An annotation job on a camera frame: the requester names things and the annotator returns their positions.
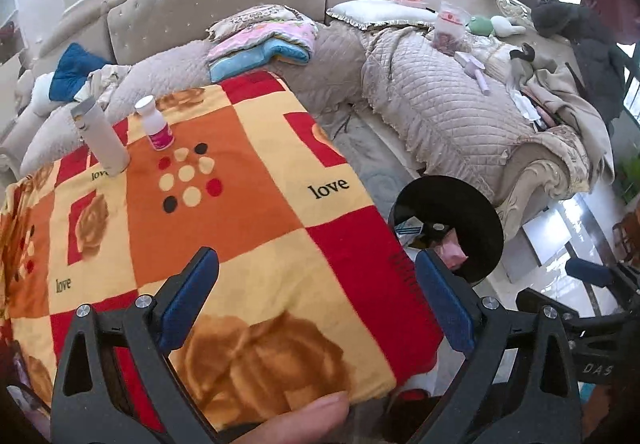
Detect black round trash bin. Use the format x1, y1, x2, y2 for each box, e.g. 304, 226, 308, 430
388, 175, 504, 286

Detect person's left hand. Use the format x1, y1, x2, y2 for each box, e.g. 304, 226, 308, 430
234, 391, 349, 444

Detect white blue medicine box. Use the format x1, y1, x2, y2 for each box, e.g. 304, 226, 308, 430
394, 216, 423, 245

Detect pile of grey clothes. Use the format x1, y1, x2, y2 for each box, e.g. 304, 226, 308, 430
532, 0, 627, 135

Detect grey quilted sofa cover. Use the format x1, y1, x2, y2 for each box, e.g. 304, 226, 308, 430
278, 18, 591, 205

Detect beige tufted sofa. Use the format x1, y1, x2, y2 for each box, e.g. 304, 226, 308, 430
15, 0, 615, 238

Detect red orange love blanket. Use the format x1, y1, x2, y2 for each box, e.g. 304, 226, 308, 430
0, 68, 446, 432

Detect purple lint roller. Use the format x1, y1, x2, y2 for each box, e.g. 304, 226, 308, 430
454, 52, 490, 96

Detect green white plush toy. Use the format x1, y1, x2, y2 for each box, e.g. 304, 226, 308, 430
466, 16, 526, 38

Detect clear bag of snacks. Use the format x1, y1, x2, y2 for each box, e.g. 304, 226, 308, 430
432, 0, 471, 56

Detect white pink-label bottle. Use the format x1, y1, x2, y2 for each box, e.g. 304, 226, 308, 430
134, 95, 175, 151

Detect white fringed pillow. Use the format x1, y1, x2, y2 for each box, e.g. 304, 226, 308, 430
326, 0, 437, 31

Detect blue cloth on sofa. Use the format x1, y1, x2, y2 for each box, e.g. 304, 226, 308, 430
49, 43, 108, 102

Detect folded pink blue blankets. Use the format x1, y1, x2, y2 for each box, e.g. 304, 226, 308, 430
206, 4, 318, 83

